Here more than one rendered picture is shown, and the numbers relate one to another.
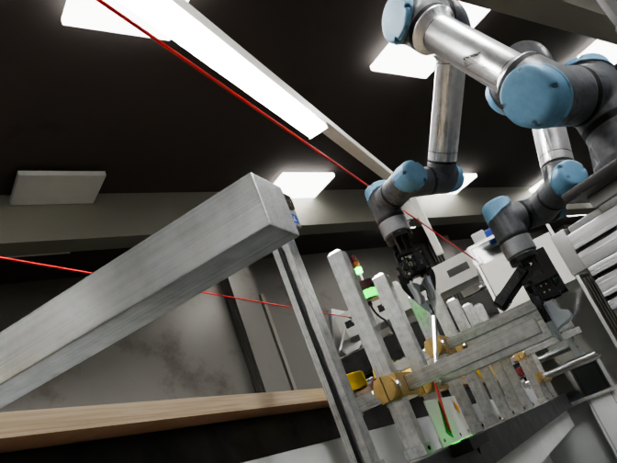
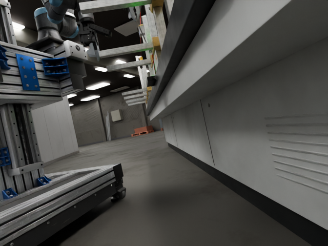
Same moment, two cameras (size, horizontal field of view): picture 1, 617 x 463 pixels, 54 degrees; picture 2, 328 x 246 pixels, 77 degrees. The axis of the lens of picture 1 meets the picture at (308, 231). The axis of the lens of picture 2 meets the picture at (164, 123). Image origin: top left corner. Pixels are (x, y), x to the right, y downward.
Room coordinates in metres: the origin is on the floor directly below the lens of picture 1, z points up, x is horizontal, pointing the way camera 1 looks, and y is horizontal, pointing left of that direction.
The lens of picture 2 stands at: (2.52, -0.69, 0.43)
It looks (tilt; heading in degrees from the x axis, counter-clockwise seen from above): 0 degrees down; 153
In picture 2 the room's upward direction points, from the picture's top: 12 degrees counter-clockwise
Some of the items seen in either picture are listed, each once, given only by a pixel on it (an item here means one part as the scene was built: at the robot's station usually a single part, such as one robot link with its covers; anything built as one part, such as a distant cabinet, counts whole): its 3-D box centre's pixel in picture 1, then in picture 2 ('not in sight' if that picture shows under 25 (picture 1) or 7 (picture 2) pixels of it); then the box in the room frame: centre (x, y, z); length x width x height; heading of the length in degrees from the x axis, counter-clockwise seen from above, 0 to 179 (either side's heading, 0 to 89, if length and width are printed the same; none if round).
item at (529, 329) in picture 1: (438, 370); (140, 63); (1.28, -0.14, 0.84); 0.44 x 0.03 x 0.04; 69
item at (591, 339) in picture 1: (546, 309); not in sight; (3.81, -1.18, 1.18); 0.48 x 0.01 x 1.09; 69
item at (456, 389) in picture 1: (448, 372); (159, 20); (1.74, -0.22, 0.87); 0.04 x 0.04 x 0.48; 69
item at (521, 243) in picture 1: (519, 249); (86, 17); (1.43, -0.46, 1.05); 0.08 x 0.08 x 0.05
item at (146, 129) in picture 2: not in sight; (142, 131); (-10.69, 4.28, 0.24); 1.31 x 0.90 x 0.47; 41
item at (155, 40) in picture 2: (428, 383); (157, 46); (1.53, -0.13, 0.84); 0.14 x 0.06 x 0.05; 159
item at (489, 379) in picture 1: (480, 360); not in sight; (2.21, -0.39, 0.91); 0.04 x 0.04 x 0.48; 69
